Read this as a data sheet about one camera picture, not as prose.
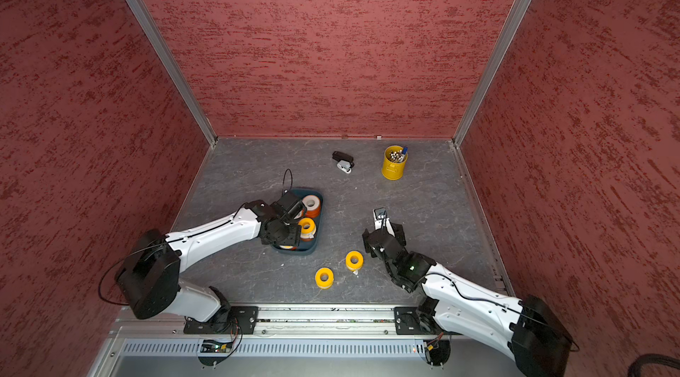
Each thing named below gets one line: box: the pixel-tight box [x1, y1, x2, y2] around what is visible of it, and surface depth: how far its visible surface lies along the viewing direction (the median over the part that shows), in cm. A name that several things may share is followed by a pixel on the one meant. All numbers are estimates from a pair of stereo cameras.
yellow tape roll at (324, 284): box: [315, 267, 334, 290], surface depth 82 cm
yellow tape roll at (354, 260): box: [345, 250, 364, 272], surface depth 86 cm
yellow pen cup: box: [381, 145, 409, 181], surface depth 102 cm
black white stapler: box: [332, 150, 356, 175], surface depth 112 cm
